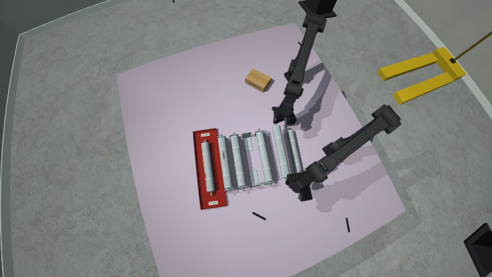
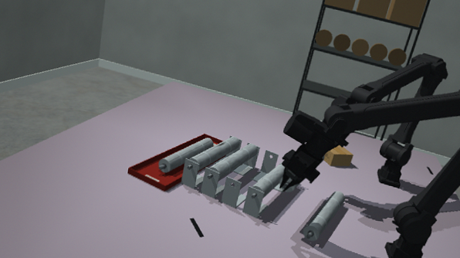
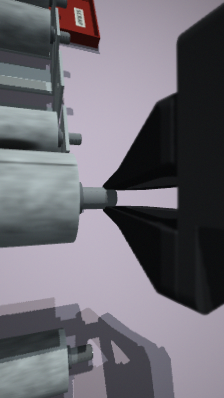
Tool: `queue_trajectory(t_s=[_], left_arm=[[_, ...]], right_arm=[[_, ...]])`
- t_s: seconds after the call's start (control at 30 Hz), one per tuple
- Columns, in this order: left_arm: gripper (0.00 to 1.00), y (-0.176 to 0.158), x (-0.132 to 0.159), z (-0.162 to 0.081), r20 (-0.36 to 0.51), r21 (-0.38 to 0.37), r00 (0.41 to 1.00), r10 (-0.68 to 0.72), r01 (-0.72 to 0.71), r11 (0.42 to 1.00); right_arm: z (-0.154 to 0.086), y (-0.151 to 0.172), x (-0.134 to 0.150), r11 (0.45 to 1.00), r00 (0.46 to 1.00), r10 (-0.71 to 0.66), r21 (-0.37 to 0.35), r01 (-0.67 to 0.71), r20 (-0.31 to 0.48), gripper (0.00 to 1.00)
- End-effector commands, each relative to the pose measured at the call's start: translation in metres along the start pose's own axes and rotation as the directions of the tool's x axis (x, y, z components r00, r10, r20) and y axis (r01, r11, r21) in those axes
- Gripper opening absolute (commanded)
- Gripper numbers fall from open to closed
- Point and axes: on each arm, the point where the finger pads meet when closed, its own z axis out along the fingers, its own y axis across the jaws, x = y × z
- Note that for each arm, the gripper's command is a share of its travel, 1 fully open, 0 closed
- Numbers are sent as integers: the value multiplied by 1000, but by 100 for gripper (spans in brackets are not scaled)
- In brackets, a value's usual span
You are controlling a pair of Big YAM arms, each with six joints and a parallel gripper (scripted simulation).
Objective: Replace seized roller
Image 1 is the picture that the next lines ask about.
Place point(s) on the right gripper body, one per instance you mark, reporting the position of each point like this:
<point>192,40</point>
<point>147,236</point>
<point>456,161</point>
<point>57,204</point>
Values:
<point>275,109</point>

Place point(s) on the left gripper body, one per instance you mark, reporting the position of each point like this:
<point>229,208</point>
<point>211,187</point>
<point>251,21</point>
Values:
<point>292,176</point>

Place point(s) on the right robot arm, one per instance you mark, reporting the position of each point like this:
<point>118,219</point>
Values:
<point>296,69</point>

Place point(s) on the red scrap tray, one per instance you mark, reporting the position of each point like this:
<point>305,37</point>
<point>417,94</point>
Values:
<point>218,196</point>

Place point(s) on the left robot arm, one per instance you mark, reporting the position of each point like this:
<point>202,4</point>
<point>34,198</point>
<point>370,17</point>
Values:
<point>385,119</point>

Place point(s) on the brown cardboard box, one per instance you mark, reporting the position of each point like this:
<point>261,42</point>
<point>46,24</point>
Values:
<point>257,80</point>

